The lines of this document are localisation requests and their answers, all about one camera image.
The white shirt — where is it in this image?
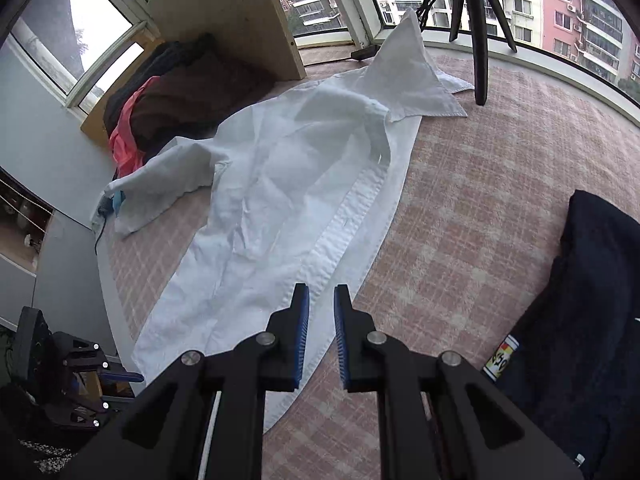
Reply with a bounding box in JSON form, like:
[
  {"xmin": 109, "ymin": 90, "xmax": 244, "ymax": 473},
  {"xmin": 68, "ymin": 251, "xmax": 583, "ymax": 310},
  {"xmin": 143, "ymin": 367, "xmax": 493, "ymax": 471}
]
[{"xmin": 91, "ymin": 7, "xmax": 476, "ymax": 433}]

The pink garment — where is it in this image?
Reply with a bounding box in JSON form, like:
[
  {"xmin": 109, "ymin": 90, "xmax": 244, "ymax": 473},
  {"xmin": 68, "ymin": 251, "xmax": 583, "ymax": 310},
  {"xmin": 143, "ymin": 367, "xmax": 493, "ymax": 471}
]
[{"xmin": 108, "ymin": 76, "xmax": 161, "ymax": 173}]

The folded navy t-shirt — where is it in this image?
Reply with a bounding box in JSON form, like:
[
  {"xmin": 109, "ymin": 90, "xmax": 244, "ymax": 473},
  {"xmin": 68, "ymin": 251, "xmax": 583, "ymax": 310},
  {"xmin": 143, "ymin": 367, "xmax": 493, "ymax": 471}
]
[{"xmin": 482, "ymin": 190, "xmax": 640, "ymax": 480}]

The black power cable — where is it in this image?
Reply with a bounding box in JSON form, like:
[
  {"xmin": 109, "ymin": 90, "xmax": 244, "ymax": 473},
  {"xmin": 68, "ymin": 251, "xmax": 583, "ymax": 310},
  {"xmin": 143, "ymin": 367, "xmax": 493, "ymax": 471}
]
[{"xmin": 94, "ymin": 209, "xmax": 109, "ymax": 257}]

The pine wood panel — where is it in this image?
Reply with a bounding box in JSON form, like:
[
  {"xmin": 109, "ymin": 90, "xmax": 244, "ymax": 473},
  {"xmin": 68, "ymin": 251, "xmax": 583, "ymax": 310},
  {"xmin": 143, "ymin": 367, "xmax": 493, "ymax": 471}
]
[{"xmin": 80, "ymin": 37, "xmax": 166, "ymax": 148}]

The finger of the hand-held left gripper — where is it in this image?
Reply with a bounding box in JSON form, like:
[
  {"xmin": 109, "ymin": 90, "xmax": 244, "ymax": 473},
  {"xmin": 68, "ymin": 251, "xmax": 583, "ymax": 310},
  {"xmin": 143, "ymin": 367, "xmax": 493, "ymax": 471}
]
[
  {"xmin": 65, "ymin": 394, "xmax": 137, "ymax": 429},
  {"xmin": 52, "ymin": 332, "xmax": 146, "ymax": 384}
]

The light wooden board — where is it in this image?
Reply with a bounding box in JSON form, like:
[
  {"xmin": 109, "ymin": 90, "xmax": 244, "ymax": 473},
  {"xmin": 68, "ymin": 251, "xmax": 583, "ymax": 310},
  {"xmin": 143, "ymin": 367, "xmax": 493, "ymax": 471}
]
[{"xmin": 146, "ymin": 0, "xmax": 307, "ymax": 81}]

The person's left forearm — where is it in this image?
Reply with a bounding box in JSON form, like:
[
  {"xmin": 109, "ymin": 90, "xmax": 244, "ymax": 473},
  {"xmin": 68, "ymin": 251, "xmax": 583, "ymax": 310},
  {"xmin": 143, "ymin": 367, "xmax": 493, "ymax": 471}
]
[{"xmin": 0, "ymin": 385, "xmax": 86, "ymax": 480}]

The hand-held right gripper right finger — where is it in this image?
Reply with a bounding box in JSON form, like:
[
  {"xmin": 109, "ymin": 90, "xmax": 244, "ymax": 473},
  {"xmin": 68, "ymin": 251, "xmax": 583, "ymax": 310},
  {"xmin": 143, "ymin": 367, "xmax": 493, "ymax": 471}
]
[{"xmin": 333, "ymin": 284, "xmax": 583, "ymax": 480}]

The brown garment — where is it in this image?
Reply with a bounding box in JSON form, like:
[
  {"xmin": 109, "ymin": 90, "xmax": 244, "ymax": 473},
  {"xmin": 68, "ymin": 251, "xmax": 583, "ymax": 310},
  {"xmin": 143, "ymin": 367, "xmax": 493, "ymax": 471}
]
[{"xmin": 132, "ymin": 50, "xmax": 276, "ymax": 156}]

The wooden shelf unit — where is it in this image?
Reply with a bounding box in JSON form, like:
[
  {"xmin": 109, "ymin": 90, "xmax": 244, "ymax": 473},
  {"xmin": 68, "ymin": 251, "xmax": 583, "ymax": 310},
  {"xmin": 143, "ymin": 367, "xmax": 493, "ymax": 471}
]
[{"xmin": 0, "ymin": 167, "xmax": 53, "ymax": 273}]

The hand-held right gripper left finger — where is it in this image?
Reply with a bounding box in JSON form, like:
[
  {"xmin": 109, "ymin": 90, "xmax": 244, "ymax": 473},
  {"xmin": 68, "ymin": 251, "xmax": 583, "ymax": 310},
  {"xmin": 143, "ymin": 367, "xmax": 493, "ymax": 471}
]
[{"xmin": 60, "ymin": 282, "xmax": 311, "ymax": 480}]

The pile of mixed clothes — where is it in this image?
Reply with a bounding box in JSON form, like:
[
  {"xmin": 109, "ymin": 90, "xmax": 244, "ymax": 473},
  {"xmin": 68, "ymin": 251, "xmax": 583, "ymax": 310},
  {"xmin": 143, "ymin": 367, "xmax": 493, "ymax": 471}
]
[{"xmin": 102, "ymin": 32, "xmax": 216, "ymax": 136}]

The pink plaid mat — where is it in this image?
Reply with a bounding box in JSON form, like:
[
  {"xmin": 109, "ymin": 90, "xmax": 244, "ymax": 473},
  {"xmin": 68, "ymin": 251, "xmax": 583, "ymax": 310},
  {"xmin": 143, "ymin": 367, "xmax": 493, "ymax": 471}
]
[{"xmin": 107, "ymin": 45, "xmax": 640, "ymax": 480}]

